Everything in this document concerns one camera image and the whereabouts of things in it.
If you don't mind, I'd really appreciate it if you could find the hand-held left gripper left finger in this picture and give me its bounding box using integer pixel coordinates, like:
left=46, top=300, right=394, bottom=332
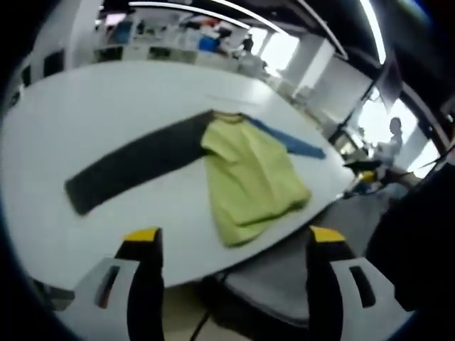
left=73, top=226, right=166, bottom=341

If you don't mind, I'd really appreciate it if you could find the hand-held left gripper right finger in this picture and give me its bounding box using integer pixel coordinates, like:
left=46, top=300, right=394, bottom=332
left=305, top=225, right=407, bottom=341

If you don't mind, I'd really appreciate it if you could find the yellow garment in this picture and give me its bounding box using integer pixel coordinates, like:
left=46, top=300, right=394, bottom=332
left=63, top=109, right=328, bottom=249

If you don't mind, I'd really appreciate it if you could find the grey mesh office chair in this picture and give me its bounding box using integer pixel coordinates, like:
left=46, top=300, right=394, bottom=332
left=198, top=198, right=392, bottom=341

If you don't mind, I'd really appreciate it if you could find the person's black clothing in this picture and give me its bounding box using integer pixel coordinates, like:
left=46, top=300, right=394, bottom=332
left=365, top=166, right=455, bottom=310

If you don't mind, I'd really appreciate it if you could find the grey hanging panel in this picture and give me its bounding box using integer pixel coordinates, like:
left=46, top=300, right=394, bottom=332
left=375, top=55, right=403, bottom=112

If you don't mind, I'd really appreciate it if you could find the straight ceiling light strip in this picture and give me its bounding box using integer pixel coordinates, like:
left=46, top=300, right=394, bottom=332
left=358, top=0, right=387, bottom=65

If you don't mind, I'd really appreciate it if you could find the long curved ceiling light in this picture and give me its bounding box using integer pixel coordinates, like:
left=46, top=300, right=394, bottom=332
left=213, top=0, right=286, bottom=33

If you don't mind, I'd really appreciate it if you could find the short curved ceiling light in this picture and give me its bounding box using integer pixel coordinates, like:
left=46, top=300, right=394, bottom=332
left=129, top=0, right=250, bottom=28

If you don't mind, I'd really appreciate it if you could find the white shelf unit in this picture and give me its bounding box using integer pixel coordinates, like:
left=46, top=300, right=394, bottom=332
left=93, top=21, right=250, bottom=67

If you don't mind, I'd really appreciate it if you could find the large black chair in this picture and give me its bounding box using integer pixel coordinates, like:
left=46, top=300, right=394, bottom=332
left=43, top=50, right=65, bottom=77

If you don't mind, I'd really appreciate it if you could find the teal bin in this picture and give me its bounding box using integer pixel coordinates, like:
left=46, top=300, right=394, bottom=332
left=114, top=21, right=134, bottom=45

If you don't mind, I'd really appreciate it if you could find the pink lit screen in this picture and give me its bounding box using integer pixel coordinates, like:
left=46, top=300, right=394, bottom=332
left=104, top=13, right=126, bottom=28

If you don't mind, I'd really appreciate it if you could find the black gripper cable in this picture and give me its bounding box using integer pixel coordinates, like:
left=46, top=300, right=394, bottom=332
left=412, top=146, right=455, bottom=172

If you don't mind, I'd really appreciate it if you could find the black cable under table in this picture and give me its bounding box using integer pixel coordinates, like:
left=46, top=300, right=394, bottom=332
left=189, top=306, right=213, bottom=341

